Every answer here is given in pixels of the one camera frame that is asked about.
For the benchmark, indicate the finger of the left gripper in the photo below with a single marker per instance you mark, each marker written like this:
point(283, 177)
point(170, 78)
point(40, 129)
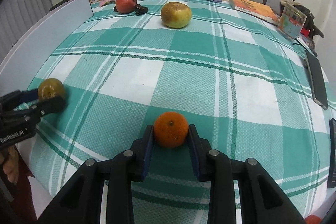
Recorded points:
point(12, 100)
point(49, 106)

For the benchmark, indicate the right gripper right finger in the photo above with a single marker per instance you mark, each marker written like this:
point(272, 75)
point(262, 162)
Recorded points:
point(261, 199)

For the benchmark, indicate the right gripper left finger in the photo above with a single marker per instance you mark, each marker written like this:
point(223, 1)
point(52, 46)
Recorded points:
point(80, 199)

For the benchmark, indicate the green-brown round fruit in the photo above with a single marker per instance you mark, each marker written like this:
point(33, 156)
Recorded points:
point(51, 88)

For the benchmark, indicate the bright orange mandarin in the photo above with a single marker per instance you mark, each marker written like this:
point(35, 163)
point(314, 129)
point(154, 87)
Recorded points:
point(170, 129)

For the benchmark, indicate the person left hand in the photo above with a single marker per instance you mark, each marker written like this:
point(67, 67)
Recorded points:
point(10, 163)

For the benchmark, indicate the white board panel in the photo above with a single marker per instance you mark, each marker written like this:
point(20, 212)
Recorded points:
point(32, 50)

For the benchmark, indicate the black smartphone near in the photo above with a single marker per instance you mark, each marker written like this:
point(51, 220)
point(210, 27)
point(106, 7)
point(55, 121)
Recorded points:
point(331, 181)

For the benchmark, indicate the black smartphone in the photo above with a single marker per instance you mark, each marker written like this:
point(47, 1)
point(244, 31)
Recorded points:
point(317, 82)
point(331, 181)

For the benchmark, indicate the black smartphone far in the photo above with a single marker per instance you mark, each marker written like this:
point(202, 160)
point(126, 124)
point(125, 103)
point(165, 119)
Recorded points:
point(317, 82)

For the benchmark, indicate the red apple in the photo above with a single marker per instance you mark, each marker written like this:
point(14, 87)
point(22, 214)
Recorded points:
point(125, 6)

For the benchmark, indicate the green white plaid tablecloth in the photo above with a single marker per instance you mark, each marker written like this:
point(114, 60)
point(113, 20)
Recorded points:
point(236, 78)

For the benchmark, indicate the dark dried fruit right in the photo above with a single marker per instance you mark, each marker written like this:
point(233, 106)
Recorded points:
point(140, 10)

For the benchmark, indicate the large yellow pear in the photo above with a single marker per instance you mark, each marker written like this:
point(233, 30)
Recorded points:
point(176, 15)

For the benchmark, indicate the black bag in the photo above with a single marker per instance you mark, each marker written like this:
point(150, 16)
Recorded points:
point(309, 29)

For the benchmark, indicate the clear plastic jar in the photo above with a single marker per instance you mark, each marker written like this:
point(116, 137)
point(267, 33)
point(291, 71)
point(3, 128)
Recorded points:
point(292, 21)

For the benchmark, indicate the orange book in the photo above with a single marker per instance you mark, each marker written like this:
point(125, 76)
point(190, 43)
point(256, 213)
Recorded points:
point(255, 9)

